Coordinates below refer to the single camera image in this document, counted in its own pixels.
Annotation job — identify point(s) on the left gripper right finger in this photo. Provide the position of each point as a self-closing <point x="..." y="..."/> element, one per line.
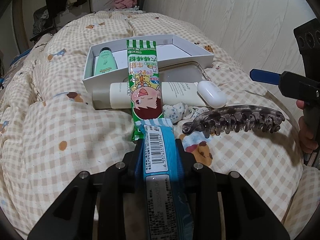
<point x="225" y="206"/>

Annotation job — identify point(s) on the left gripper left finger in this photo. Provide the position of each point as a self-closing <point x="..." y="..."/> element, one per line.
<point x="92" y="205"/>

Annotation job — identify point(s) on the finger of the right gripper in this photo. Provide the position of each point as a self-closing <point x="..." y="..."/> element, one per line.
<point x="263" y="76"/>

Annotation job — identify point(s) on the grey translucent hair claw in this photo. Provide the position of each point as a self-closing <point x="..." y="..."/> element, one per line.
<point x="235" y="118"/>

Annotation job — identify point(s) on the white earbuds case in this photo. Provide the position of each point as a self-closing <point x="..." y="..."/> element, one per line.
<point x="211" y="94"/>

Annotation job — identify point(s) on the white body lotion tube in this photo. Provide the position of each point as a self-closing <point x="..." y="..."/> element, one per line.
<point x="120" y="96"/>

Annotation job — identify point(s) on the green cartoon candy packet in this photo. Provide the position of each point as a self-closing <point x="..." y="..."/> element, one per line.
<point x="144" y="81"/>

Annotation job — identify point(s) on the green hand cream tube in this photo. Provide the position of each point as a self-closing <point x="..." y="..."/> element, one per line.
<point x="105" y="62"/>

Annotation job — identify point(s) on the person's right hand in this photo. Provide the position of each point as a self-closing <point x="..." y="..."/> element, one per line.
<point x="307" y="143"/>

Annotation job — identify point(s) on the white cardboard box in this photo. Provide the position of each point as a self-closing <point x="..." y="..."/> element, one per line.
<point x="170" y="50"/>

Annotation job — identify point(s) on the beige checkered duvet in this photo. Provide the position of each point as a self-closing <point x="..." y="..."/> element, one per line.
<point x="50" y="130"/>

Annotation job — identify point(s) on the pink clothes pile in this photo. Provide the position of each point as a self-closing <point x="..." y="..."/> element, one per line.
<point x="123" y="4"/>

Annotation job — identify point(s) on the black chair with clothes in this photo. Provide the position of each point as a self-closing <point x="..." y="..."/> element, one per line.
<point x="43" y="24"/>

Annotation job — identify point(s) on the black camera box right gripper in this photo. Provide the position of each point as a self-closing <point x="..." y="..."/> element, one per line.
<point x="308" y="40"/>

